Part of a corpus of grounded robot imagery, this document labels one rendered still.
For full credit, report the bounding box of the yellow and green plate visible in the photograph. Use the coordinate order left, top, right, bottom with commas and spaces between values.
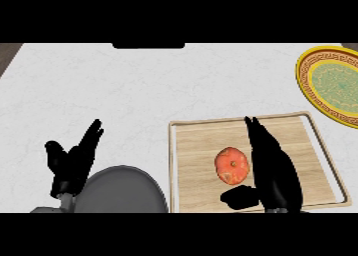
294, 45, 358, 131

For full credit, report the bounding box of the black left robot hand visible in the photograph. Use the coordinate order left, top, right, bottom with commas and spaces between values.
43, 118, 105, 200

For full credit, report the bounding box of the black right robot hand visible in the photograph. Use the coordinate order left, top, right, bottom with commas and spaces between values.
219, 115, 304, 213

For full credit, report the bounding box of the orange squash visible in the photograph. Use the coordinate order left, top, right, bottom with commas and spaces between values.
213, 146, 251, 186

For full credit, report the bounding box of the pale wooden tray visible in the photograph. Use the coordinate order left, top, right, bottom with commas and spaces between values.
167, 110, 353, 214

